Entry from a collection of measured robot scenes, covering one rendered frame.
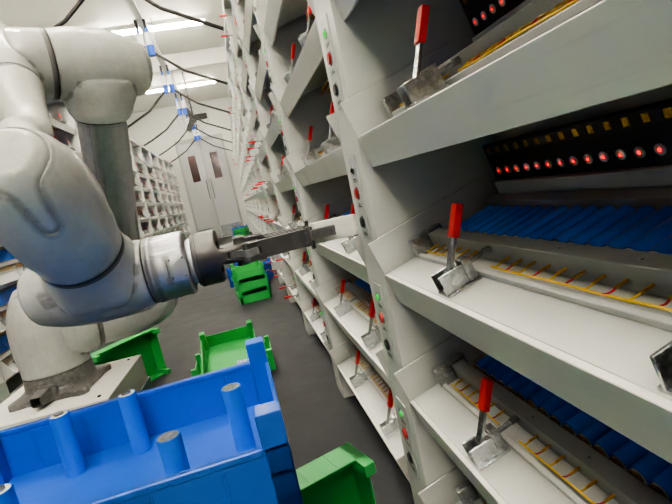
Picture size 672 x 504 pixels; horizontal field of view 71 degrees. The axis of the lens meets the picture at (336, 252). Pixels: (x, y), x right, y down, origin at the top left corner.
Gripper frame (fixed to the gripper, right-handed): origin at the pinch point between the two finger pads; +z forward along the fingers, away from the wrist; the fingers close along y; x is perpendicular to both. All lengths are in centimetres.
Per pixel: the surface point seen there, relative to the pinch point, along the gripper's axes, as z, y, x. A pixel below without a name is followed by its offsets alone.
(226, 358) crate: -30, -107, -49
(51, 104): -133, -345, 111
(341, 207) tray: 16, -65, -1
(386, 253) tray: 5.6, 5.0, -4.5
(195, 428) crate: -22.7, 16.4, -16.2
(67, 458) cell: -34.2, 19.4, -14.1
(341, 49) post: 5.1, 4.6, 23.3
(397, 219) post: 8.2, 4.7, -0.3
